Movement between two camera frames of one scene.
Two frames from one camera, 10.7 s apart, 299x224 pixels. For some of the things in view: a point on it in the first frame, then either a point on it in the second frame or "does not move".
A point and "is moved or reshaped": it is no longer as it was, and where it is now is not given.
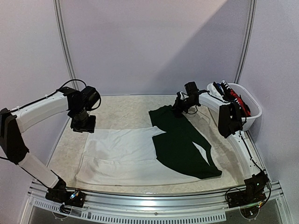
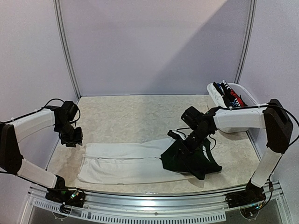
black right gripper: x=180 y=106 → x=183 y=150
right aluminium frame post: x=249 y=39 does not move
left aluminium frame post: x=57 y=8 does not move
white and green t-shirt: x=170 y=151 is moved or reshaped
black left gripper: x=90 y=128 → x=78 y=139
